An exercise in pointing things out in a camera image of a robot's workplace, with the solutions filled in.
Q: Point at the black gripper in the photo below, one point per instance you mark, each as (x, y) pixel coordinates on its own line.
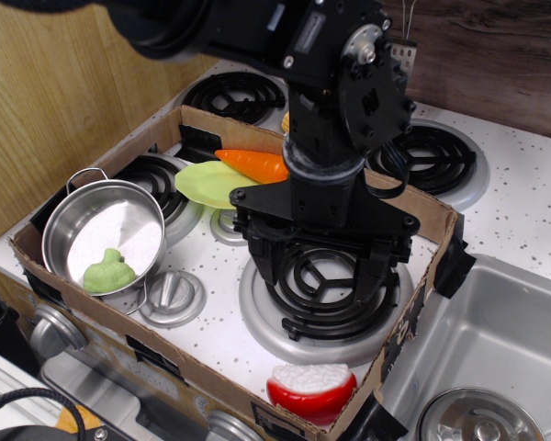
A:
(273, 216)

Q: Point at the orange toy carrot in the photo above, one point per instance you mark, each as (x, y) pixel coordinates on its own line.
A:
(265, 168)

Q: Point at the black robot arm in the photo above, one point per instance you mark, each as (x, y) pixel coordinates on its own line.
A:
(346, 99)

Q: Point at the light green plate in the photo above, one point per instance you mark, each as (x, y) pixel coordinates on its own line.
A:
(210, 183)

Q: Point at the front right black burner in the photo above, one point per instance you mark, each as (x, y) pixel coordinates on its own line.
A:
(311, 315)

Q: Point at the black burner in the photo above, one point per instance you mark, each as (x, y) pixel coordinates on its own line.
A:
(445, 163)
(311, 315)
(156, 173)
(248, 97)

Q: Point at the silver stove knob middle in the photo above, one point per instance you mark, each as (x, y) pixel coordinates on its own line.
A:
(223, 230)

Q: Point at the silver stove knob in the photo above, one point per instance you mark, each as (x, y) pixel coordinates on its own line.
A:
(223, 230)
(173, 299)

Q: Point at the red bowl with rice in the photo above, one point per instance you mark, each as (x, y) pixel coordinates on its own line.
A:
(315, 393)

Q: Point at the yellow toy corn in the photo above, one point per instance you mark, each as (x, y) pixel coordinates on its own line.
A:
(285, 123)

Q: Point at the front left black burner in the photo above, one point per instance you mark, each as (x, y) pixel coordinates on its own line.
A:
(156, 173)

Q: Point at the silver stove knob front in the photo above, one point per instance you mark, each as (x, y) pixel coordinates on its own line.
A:
(173, 299)

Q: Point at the back right black burner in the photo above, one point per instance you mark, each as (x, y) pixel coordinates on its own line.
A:
(445, 163)

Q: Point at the back left black burner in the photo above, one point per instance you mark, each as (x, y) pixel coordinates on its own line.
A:
(248, 97)

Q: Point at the silver oven knob bottom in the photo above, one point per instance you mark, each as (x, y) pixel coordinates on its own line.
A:
(226, 427)

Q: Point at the silver oven knob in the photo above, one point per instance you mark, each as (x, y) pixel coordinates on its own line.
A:
(226, 427)
(54, 333)

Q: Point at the silver sink basin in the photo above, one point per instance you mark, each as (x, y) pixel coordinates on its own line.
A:
(493, 334)

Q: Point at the silver sink drain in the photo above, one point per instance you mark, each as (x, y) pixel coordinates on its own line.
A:
(475, 414)

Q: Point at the green toy vegetable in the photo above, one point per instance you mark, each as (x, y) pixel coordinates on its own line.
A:
(109, 275)

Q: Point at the silver perforated metal utensil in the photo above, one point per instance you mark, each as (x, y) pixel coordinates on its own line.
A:
(404, 48)

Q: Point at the silver metal pot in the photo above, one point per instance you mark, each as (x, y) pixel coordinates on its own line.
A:
(105, 222)

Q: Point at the silver oven knob left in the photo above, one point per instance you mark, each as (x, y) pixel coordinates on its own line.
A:
(54, 333)

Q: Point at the cardboard fence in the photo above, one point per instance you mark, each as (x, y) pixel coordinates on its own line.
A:
(215, 356)

